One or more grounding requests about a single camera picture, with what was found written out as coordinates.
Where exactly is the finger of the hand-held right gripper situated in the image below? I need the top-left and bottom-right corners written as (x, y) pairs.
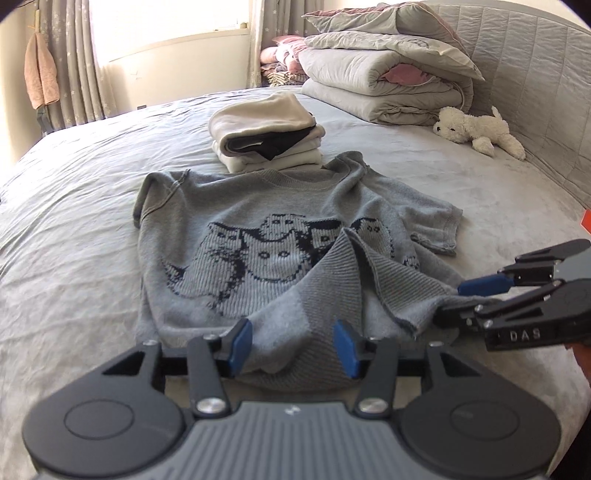
top-left (434, 282), bottom-right (561, 330)
top-left (458, 239), bottom-right (591, 297)

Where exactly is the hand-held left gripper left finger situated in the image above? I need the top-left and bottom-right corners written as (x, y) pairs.
top-left (99, 318), bottom-right (254, 418)

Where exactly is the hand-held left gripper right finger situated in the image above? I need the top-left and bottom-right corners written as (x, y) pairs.
top-left (333, 320), bottom-right (490, 418)

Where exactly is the grey knit cat-print sweater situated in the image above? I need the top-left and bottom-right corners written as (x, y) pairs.
top-left (133, 152), bottom-right (502, 391)

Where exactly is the pile of pink clothes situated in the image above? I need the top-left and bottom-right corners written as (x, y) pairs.
top-left (259, 34), bottom-right (308, 88)

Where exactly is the white plush dog toy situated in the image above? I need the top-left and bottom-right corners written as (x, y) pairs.
top-left (433, 106), bottom-right (527, 161)

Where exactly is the folded white garment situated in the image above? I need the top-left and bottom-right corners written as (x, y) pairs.
top-left (212, 127), bottom-right (326, 174)

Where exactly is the folded black garment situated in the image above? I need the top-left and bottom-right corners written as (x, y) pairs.
top-left (228, 124), bottom-right (317, 161)

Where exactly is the grey quilted headboard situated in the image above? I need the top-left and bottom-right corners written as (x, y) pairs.
top-left (416, 0), bottom-right (591, 222)

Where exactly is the folded cream sweatshirt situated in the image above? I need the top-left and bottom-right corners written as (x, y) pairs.
top-left (209, 91), bottom-right (319, 153)

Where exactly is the folded grey duvet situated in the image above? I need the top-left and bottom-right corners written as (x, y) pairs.
top-left (298, 32), bottom-right (476, 126)

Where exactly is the grey star-print curtain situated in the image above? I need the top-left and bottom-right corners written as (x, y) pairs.
top-left (34, 0), bottom-right (114, 134)
top-left (247, 0), bottom-right (324, 88)

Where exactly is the pink hanging towel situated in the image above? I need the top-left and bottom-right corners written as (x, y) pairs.
top-left (24, 32), bottom-right (61, 110)

